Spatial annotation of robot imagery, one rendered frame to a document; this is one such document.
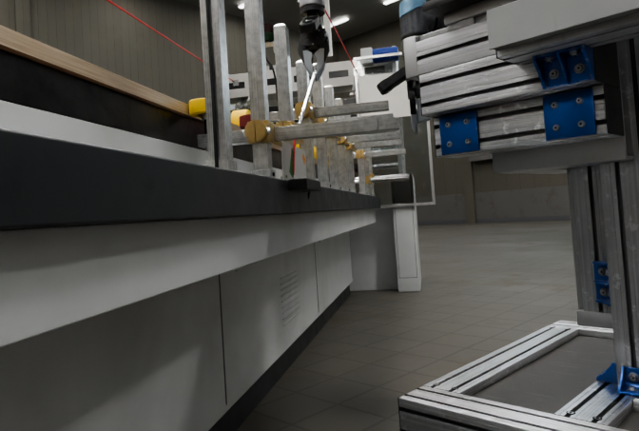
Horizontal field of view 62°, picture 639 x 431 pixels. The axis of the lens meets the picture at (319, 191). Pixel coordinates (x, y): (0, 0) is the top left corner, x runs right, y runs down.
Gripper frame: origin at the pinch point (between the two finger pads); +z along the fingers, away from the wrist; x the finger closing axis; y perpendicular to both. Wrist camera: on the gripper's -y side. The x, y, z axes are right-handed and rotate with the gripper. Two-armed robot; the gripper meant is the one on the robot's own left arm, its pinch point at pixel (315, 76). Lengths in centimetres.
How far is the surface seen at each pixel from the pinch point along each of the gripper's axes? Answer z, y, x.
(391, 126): 16.7, -2.8, -20.5
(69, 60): 12, -72, 27
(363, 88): -52, 246, 11
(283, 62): -3.0, -7.1, 7.2
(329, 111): 6.3, 22.2, 0.3
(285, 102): 8.1, -7.1, 7.4
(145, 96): 13, -48, 27
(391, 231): 56, 261, -1
